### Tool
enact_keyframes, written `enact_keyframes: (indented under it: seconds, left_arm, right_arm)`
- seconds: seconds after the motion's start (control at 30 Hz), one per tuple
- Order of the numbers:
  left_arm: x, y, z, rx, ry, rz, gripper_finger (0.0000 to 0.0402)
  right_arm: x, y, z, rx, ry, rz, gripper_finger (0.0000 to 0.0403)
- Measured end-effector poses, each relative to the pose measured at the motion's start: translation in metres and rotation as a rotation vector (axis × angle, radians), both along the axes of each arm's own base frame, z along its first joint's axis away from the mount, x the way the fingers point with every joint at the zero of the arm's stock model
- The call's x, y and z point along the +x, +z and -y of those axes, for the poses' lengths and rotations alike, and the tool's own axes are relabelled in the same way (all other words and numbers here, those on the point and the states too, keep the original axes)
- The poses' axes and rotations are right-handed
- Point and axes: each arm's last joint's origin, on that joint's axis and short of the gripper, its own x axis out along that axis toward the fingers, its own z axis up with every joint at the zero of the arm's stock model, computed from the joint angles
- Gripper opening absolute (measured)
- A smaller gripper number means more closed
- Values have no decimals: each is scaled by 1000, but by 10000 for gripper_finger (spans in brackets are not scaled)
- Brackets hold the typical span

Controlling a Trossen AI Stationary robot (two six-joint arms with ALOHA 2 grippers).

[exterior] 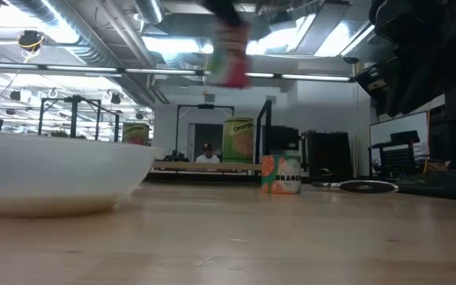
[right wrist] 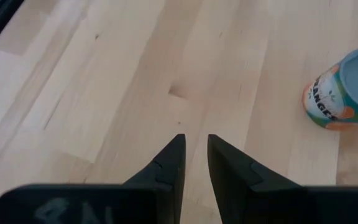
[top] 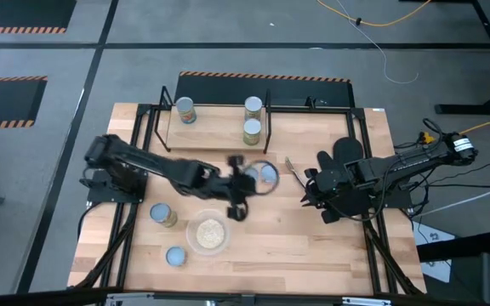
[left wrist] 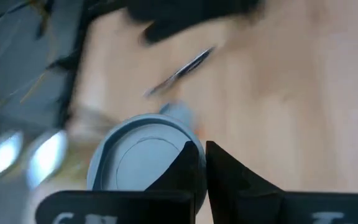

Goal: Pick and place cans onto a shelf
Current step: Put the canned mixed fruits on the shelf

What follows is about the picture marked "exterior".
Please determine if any silver metal kitchen utensil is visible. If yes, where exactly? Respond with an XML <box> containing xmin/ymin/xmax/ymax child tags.
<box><xmin>310</xmin><ymin>178</ymin><xmax>400</xmax><ymax>195</ymax></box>

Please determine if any short orange-print oranges can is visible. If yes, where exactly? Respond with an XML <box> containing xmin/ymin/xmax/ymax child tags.
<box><xmin>260</xmin><ymin>154</ymin><xmax>302</xmax><ymax>195</ymax></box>

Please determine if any black metal table frame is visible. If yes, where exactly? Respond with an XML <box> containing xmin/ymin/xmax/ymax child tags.
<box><xmin>144</xmin><ymin>170</ymin><xmax>316</xmax><ymax>187</ymax></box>

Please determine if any black oven mitt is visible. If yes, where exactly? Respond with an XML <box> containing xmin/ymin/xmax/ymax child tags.
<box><xmin>393</xmin><ymin>165</ymin><xmax>456</xmax><ymax>203</ymax></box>

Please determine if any translucent white bowl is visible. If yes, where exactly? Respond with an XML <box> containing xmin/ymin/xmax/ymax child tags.
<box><xmin>0</xmin><ymin>131</ymin><xmax>165</xmax><ymax>218</ymax></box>

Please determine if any wooden shelf with black frame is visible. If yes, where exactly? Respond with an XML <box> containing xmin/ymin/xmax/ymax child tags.
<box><xmin>69</xmin><ymin>94</ymin><xmax>272</xmax><ymax>187</ymax></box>

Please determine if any thin black arch frame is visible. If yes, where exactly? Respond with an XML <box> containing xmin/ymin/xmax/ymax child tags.
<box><xmin>175</xmin><ymin>103</ymin><xmax>236</xmax><ymax>159</ymax></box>

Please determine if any silver ventilation duct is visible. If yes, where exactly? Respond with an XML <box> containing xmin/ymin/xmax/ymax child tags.
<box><xmin>132</xmin><ymin>0</ymin><xmax>165</xmax><ymax>25</ymax></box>

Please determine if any long overhead light bar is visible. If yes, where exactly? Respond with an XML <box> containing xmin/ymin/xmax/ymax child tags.
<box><xmin>0</xmin><ymin>61</ymin><xmax>358</xmax><ymax>83</ymax></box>

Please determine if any black ceiling camera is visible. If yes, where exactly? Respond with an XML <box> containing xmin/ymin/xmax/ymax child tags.
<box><xmin>17</xmin><ymin>29</ymin><xmax>46</xmax><ymax>52</ymax></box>

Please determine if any tall green oranges can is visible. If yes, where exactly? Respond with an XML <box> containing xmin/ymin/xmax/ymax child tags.
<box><xmin>222</xmin><ymin>116</ymin><xmax>255</xmax><ymax>164</ymax></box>

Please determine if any white board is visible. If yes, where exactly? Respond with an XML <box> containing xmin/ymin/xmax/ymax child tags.
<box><xmin>369</xmin><ymin>110</ymin><xmax>430</xmax><ymax>159</ymax></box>

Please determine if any black cabinet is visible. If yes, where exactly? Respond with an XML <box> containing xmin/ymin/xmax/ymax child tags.
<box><xmin>306</xmin><ymin>131</ymin><xmax>354</xmax><ymax>183</ymax></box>

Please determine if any tomatoes can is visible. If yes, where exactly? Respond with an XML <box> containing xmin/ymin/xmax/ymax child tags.
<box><xmin>121</xmin><ymin>121</ymin><xmax>150</xmax><ymax>146</ymax></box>

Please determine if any black perforated stand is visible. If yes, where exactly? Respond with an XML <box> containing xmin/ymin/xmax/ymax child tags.
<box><xmin>370</xmin><ymin>130</ymin><xmax>427</xmax><ymax>179</ymax></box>

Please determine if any person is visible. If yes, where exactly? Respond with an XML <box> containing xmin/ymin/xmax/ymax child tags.
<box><xmin>195</xmin><ymin>142</ymin><xmax>222</xmax><ymax>164</ymax></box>

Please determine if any black box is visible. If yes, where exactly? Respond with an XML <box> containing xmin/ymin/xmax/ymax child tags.
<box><xmin>269</xmin><ymin>125</ymin><xmax>301</xmax><ymax>151</ymax></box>

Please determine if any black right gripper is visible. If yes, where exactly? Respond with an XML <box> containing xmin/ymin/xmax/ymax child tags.
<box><xmin>356</xmin><ymin>0</ymin><xmax>443</xmax><ymax>116</ymax></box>

